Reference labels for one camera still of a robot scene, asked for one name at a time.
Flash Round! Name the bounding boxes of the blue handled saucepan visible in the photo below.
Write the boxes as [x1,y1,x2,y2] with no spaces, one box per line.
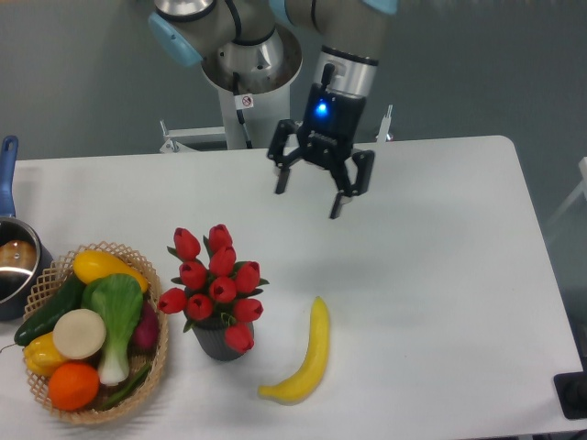
[1,136,52,322]

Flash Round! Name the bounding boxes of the yellow banana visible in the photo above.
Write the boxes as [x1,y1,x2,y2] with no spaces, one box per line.
[258,297,331,405]

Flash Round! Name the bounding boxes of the yellow bell pepper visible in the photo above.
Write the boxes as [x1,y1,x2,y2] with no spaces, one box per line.
[23,332,69,377]

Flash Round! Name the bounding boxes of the yellow squash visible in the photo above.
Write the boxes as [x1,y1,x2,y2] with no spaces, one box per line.
[72,249,149,293]

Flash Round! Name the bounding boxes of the woven wicker basket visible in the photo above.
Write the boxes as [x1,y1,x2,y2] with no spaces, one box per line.
[24,242,169,425]

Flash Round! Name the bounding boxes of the dark green cucumber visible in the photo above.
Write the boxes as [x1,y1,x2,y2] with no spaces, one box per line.
[14,274,85,347]

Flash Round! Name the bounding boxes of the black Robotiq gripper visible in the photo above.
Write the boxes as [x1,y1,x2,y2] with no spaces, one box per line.
[267,63,375,219]

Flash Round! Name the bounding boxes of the dark grey ribbed vase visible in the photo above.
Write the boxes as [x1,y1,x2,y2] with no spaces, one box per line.
[192,318,244,361]

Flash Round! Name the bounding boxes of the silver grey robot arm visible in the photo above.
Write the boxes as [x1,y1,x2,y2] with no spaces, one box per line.
[149,1,398,216]

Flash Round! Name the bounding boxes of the purple sweet potato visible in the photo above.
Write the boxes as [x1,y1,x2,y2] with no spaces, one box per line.
[132,302,159,350]

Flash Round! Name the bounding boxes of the red tulip bouquet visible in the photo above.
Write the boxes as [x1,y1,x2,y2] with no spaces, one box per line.
[158,224,269,354]

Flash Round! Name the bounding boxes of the white frame at right edge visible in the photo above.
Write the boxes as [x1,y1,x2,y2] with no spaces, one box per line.
[547,157,586,227]

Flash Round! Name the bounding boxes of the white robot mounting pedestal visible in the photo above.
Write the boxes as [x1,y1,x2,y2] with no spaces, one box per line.
[160,84,291,153]

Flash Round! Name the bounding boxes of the black device at table edge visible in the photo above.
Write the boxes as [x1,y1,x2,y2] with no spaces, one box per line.
[553,372,586,420]

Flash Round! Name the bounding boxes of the green bean pod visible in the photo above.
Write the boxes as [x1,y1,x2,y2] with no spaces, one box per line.
[97,363,151,411]

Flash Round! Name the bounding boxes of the orange fruit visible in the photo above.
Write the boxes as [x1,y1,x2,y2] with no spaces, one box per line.
[48,361,100,411]

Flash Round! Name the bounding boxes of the green bok choy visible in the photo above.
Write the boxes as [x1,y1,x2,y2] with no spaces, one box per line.
[82,273,143,386]

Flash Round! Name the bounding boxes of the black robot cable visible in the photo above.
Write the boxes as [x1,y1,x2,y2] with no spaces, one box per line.
[231,71,254,150]

